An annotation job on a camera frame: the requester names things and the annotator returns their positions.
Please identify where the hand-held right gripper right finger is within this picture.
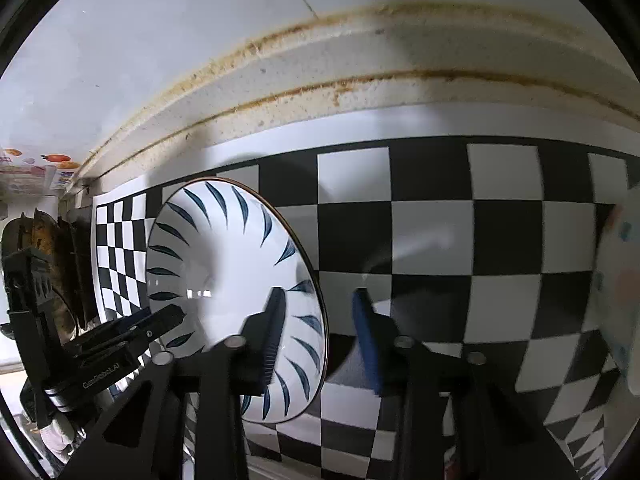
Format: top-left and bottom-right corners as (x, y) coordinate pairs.
(351, 287), (583, 480)

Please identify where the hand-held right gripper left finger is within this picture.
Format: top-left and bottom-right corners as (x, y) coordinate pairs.
(57, 286), (288, 480)

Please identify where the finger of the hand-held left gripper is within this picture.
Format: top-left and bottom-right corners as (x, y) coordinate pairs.
(65, 327), (156, 363)
(112, 304), (187, 338)

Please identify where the white plate blue leaf pattern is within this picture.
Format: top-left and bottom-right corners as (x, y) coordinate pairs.
(145, 178), (328, 423)

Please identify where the white pastel spotted bowl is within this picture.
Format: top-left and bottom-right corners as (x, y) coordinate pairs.
(591, 200), (640, 396)

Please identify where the black wok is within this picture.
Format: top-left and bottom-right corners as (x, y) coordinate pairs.
(0, 211), (76, 336)

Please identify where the black white checkered mat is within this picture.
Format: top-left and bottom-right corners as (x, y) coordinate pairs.
(92, 135), (640, 480)

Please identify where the colourful wall sticker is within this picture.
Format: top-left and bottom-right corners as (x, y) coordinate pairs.
(0, 147), (82, 197)

